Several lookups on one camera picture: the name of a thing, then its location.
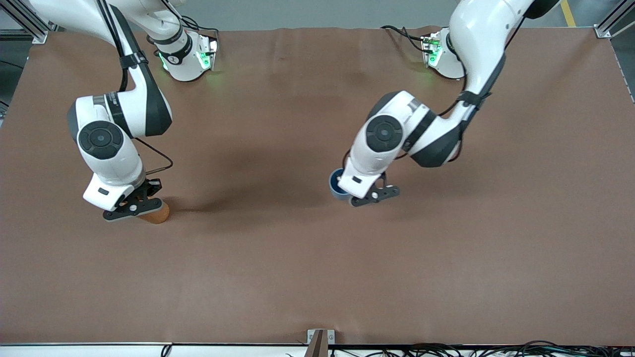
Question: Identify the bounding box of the black base power cable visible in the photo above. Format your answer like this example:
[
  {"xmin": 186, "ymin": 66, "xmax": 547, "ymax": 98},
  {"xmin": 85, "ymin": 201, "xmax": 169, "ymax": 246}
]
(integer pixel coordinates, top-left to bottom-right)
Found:
[{"xmin": 381, "ymin": 24, "xmax": 429, "ymax": 53}]

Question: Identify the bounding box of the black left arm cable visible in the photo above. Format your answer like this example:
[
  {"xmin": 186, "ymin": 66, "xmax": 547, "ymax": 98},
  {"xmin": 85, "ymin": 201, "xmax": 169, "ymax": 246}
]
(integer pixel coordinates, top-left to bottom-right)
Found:
[{"xmin": 342, "ymin": 20, "xmax": 526, "ymax": 172}]

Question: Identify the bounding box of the black cable bundle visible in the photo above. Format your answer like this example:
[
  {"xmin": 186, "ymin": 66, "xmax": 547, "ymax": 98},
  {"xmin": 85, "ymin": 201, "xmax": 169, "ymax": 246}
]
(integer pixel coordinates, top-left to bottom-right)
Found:
[{"xmin": 329, "ymin": 340, "xmax": 635, "ymax": 357}]

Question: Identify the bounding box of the orange cylindrical cup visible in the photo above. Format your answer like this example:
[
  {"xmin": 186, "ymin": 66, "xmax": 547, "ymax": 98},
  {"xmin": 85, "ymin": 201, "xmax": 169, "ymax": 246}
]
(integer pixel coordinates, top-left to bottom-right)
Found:
[{"xmin": 136, "ymin": 199, "xmax": 170, "ymax": 225}]

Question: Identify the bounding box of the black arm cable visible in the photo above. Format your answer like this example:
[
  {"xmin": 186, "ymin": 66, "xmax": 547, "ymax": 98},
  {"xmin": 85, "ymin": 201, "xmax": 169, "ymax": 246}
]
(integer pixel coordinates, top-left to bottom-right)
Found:
[
  {"xmin": 342, "ymin": 20, "xmax": 526, "ymax": 172},
  {"xmin": 97, "ymin": 0, "xmax": 220, "ymax": 175}
]

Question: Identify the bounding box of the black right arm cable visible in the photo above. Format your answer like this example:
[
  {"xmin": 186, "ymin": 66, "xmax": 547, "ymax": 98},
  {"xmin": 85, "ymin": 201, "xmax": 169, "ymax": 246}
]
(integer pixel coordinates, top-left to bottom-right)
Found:
[{"xmin": 97, "ymin": 0, "xmax": 220, "ymax": 175}]

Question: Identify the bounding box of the brown table cover mat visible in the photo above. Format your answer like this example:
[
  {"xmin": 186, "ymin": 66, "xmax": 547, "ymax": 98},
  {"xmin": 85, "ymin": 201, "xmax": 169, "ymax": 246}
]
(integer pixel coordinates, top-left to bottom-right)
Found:
[{"xmin": 0, "ymin": 26, "xmax": 635, "ymax": 347}]

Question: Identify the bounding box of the aluminium frame profile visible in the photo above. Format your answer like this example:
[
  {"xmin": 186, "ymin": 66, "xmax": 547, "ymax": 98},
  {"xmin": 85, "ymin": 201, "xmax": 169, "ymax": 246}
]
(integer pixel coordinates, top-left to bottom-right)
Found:
[
  {"xmin": 0, "ymin": 0, "xmax": 55, "ymax": 44},
  {"xmin": 594, "ymin": 0, "xmax": 635, "ymax": 40}
]

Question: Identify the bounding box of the grey metal bracket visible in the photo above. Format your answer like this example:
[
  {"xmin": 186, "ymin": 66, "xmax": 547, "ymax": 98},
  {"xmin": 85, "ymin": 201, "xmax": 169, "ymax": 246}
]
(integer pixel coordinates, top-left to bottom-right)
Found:
[{"xmin": 307, "ymin": 329, "xmax": 336, "ymax": 357}]

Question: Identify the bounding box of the blue cup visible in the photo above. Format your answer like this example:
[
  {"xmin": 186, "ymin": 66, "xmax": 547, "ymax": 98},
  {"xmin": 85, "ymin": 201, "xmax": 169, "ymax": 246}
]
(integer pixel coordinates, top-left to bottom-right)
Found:
[{"xmin": 328, "ymin": 168, "xmax": 352, "ymax": 201}]

